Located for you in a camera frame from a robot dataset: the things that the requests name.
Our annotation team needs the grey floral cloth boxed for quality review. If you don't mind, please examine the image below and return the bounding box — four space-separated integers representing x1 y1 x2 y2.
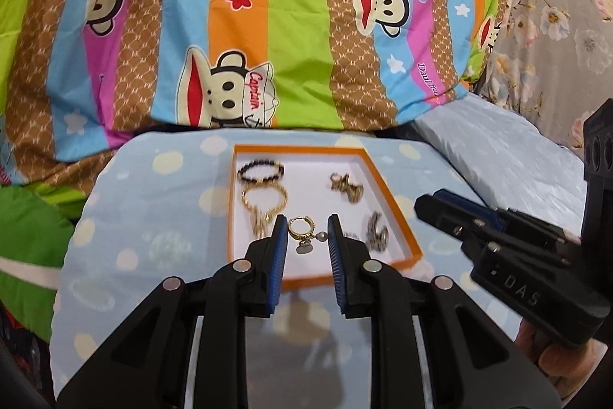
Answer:
479 0 613 148

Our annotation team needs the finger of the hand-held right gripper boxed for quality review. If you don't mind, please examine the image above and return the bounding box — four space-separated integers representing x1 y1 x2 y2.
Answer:
432 190 582 249
413 194 573 268

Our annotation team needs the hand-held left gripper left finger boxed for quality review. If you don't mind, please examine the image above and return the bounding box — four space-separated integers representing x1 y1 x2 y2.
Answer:
55 214 289 409

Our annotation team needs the orange cardboard box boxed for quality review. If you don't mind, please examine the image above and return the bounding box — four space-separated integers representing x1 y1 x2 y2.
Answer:
229 144 423 292

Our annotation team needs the black bead bracelet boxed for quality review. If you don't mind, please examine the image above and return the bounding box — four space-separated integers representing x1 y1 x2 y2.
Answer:
238 161 285 188

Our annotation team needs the plain light blue quilt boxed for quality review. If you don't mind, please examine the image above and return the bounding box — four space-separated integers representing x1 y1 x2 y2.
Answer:
411 94 591 218

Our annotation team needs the gold hoop earring disc charm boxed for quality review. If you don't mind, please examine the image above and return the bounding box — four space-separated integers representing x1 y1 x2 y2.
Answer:
287 216 315 255

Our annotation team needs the green pillow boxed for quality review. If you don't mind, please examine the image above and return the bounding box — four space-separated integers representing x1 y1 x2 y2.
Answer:
0 186 93 345

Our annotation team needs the striped monkey print blanket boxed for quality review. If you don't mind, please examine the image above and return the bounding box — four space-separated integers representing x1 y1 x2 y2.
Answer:
0 0 515 189

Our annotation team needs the silver wristwatch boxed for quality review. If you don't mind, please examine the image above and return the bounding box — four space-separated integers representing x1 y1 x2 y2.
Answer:
365 211 390 253

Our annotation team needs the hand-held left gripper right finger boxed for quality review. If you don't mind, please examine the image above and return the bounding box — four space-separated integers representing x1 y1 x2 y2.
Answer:
326 214 561 409

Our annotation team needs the person's right hand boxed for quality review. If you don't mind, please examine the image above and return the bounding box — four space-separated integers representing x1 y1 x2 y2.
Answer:
515 318 613 396

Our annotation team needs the gold woven cuff bracelet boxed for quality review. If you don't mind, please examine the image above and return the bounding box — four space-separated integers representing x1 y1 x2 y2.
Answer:
242 185 288 214

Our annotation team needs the dark red patterned cloth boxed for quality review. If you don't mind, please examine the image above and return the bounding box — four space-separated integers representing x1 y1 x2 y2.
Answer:
0 299 54 405

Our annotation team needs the light blue dotted cover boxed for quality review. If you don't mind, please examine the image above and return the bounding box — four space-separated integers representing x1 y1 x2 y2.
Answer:
50 131 556 409

